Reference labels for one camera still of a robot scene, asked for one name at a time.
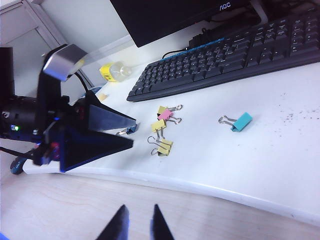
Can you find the clear plastic clip jar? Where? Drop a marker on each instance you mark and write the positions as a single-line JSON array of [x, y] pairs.
[[117, 72]]

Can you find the pink binder clip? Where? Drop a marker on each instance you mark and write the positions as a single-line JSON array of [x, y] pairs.
[[165, 115]]

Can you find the white raised desk board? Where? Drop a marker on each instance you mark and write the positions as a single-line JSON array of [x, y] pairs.
[[225, 162]]

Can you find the silver monitor stand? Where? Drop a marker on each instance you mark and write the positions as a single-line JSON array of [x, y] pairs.
[[258, 11]]

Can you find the black computer keyboard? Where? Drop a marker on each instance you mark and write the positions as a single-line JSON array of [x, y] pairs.
[[200, 65]]

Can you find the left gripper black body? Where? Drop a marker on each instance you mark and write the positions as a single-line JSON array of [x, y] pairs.
[[72, 112]]

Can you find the yellow binder clip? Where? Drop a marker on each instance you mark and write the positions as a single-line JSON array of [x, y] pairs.
[[165, 148], [158, 125], [162, 110]]

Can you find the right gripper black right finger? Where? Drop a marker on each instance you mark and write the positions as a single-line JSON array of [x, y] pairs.
[[160, 230]]

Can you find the grey office partition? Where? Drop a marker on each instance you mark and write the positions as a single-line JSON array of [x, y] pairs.
[[22, 27]]

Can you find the light blue binder clip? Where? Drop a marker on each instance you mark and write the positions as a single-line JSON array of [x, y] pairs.
[[131, 130]]

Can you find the small beige scrap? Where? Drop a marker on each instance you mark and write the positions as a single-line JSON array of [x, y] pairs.
[[103, 97]]

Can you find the left robot arm black blue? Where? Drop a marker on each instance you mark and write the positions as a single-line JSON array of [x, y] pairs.
[[17, 112]]

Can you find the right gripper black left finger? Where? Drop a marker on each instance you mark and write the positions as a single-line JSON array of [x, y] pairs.
[[117, 227]]

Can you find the teal binder clip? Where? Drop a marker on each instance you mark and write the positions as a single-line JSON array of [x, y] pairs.
[[242, 122]]

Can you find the black AOC monitor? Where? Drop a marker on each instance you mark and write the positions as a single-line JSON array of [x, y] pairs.
[[162, 17]]

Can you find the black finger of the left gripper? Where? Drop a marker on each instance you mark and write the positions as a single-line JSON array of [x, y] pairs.
[[107, 120], [87, 150]]

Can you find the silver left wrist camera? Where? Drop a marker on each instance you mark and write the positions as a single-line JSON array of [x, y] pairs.
[[62, 61]]

